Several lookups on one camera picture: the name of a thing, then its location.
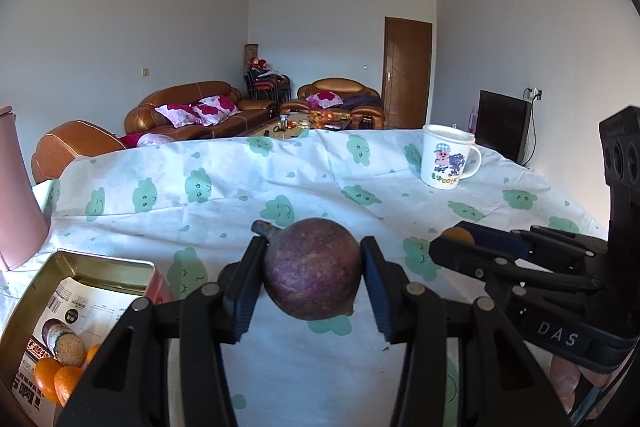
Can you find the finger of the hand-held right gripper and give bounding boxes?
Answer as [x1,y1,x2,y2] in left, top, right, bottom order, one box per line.
[452,222,609,269]
[429,234,602,304]

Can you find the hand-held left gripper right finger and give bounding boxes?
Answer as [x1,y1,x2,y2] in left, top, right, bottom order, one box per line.
[360,236,563,427]

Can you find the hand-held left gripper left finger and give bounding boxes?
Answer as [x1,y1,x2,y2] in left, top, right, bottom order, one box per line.
[57,234,268,427]

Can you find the small yellow kumquat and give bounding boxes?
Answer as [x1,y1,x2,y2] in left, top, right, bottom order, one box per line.
[442,227,475,244]

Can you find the purple passion fruit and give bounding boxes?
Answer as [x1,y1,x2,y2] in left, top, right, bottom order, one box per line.
[251,217,363,321]

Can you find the pink tin box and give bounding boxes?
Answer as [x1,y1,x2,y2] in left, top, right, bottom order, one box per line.
[0,249,173,427]

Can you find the chocolate coated cake roll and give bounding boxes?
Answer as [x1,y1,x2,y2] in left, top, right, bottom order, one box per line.
[41,318,87,367]

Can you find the person's right hand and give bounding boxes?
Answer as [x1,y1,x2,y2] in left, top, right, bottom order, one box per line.
[549,348,608,420]

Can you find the white cartoon print mug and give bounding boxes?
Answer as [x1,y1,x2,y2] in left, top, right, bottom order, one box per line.
[419,124,482,191]

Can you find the black television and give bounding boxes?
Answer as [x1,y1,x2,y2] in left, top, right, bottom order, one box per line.
[474,90,532,165]

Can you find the white tablecloth with green clouds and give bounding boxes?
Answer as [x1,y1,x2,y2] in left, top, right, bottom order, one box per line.
[0,127,611,427]

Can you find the printed paper booklet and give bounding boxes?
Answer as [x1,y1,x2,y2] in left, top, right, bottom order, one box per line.
[10,276,146,423]

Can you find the glass coffee table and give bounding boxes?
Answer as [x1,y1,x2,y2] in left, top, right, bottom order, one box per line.
[235,109,353,140]

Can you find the pink pillow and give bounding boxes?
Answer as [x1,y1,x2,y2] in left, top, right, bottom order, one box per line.
[120,132,163,149]

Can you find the pink flowered cushion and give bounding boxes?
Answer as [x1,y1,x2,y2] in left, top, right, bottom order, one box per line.
[155,103,203,128]
[306,91,343,108]
[192,95,241,124]

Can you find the purple blanket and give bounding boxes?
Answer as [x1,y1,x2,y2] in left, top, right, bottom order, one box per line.
[342,93,382,108]

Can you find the brown wooden door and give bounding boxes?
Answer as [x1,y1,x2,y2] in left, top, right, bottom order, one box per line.
[383,16,433,129]

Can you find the stacked dark chairs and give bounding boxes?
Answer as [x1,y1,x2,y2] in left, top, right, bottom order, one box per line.
[243,69,292,102]

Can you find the brown leather three-seat sofa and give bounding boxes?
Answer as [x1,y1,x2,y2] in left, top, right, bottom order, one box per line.
[124,81,278,140]

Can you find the brown leather two-seat sofa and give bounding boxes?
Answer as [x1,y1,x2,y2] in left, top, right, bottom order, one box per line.
[280,78,387,130]

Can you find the brown leather armchair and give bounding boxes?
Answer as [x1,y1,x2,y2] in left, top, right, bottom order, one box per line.
[31,120,128,185]

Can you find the pink electric kettle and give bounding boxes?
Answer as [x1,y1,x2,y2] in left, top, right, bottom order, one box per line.
[0,106,51,271]

